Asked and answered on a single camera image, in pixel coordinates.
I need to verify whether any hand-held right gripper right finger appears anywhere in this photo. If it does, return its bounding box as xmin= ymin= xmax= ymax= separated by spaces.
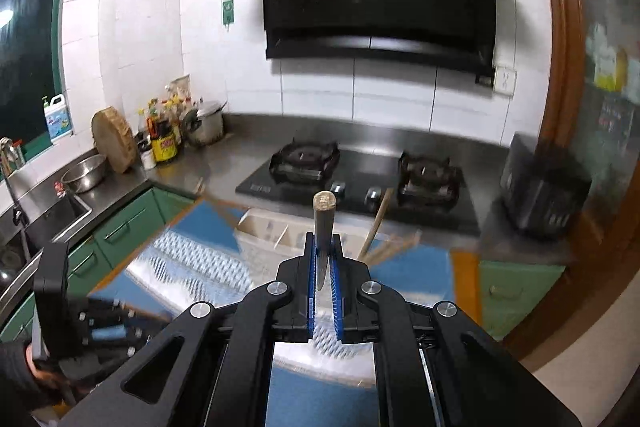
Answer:
xmin=330 ymin=233 xmax=583 ymax=427

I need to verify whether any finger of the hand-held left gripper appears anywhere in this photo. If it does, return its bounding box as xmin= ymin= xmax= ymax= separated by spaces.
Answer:
xmin=72 ymin=297 xmax=173 ymax=327
xmin=75 ymin=324 xmax=151 ymax=359

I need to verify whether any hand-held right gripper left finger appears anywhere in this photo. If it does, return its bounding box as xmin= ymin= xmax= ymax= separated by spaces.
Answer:
xmin=60 ymin=232 xmax=318 ymax=427

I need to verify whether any cream plastic utensil holder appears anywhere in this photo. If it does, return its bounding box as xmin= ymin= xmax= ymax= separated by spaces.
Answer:
xmin=234 ymin=207 xmax=426 ymax=268

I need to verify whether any person's left forearm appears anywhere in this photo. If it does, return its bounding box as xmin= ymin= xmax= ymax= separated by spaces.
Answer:
xmin=0 ymin=342 xmax=61 ymax=423

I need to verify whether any person's left hand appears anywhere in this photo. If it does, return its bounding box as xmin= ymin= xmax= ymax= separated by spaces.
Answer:
xmin=22 ymin=342 xmax=68 ymax=390

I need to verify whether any stainless steel sink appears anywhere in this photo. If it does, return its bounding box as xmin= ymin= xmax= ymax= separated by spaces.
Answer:
xmin=0 ymin=167 xmax=93 ymax=303

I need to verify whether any blue white patterned cloth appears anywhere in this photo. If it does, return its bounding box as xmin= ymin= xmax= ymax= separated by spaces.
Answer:
xmin=87 ymin=197 xmax=481 ymax=427

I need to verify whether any black gas stove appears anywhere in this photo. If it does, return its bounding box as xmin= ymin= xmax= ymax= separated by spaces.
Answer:
xmin=235 ymin=138 xmax=482 ymax=238

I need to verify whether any stainless steel bowl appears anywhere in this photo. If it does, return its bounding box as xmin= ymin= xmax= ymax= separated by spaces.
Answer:
xmin=61 ymin=154 xmax=108 ymax=194

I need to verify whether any chrome sink faucet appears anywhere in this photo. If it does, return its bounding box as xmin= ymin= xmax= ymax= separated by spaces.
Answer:
xmin=0 ymin=137 xmax=26 ymax=228

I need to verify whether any round wooden cutting board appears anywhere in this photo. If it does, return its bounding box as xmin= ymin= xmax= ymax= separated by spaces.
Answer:
xmin=91 ymin=107 xmax=138 ymax=175

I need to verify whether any dark sauce bottle yellow label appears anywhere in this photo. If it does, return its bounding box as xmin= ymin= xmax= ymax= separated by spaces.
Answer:
xmin=149 ymin=114 xmax=180 ymax=165

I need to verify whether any white detergent bottle blue label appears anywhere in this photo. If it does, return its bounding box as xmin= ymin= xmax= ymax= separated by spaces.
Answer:
xmin=42 ymin=93 xmax=75 ymax=144

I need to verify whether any steel pot with lid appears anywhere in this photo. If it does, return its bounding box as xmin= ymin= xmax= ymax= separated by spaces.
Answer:
xmin=182 ymin=101 xmax=227 ymax=148

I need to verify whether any clear plastic food bag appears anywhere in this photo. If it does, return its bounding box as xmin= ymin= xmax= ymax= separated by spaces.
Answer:
xmin=165 ymin=74 xmax=193 ymax=112

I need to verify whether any black rice cooker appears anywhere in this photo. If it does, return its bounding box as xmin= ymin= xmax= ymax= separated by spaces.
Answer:
xmin=500 ymin=132 xmax=593 ymax=240

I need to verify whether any green framed window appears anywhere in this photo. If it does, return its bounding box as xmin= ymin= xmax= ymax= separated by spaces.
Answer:
xmin=0 ymin=0 xmax=81 ymax=158

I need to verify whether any wooden framed glass door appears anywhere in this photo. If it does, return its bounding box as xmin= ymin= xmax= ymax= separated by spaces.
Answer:
xmin=505 ymin=0 xmax=640 ymax=363

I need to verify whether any white wall socket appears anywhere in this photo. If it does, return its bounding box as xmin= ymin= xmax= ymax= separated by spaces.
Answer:
xmin=492 ymin=66 xmax=518 ymax=96

